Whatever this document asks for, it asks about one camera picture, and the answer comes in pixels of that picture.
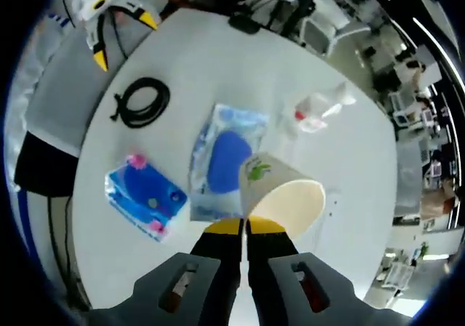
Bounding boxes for large blue snack bag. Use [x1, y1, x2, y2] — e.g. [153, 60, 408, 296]
[187, 102, 270, 222]

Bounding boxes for clear plastic water bottle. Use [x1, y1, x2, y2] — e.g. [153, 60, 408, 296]
[281, 81, 357, 135]

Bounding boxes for white paper cup green print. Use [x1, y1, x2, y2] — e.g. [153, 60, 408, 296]
[238, 151, 327, 240]

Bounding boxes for blue tissue pack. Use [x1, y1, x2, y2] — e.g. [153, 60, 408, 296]
[104, 153, 188, 244]

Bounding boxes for thin black cable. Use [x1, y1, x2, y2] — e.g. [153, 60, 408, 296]
[46, 194, 79, 307]

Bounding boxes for white office chair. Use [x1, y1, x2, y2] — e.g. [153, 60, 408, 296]
[299, 12, 350, 57]

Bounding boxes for white table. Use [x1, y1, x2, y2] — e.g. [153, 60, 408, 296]
[70, 8, 397, 309]

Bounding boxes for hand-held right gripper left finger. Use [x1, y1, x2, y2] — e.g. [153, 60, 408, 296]
[90, 219, 243, 326]

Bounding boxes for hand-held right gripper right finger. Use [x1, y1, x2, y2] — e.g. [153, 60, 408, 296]
[247, 217, 411, 326]

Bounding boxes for dark blue chair headrest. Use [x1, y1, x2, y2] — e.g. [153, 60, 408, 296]
[228, 15, 262, 36]

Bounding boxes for dark cloth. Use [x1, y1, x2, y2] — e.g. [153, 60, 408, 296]
[14, 129, 80, 197]

